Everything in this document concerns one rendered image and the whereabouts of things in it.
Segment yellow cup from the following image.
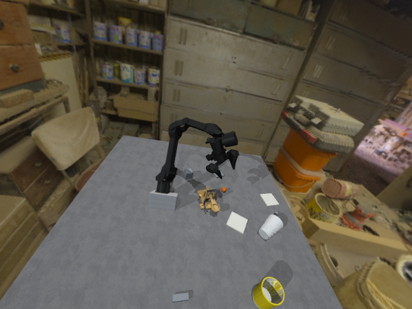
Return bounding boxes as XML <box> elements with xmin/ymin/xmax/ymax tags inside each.
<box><xmin>252</xmin><ymin>277</ymin><xmax>285</xmax><ymax>309</ymax></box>

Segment white paper cup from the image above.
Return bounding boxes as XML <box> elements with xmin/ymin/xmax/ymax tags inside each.
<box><xmin>259</xmin><ymin>214</ymin><xmax>283</xmax><ymax>239</ymax></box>

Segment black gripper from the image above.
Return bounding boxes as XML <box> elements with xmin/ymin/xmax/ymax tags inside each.
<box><xmin>206</xmin><ymin>147</ymin><xmax>239</xmax><ymax>179</ymax></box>

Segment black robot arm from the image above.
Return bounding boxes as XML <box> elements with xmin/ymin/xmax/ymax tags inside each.
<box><xmin>155</xmin><ymin>117</ymin><xmax>238</xmax><ymax>194</ymax></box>

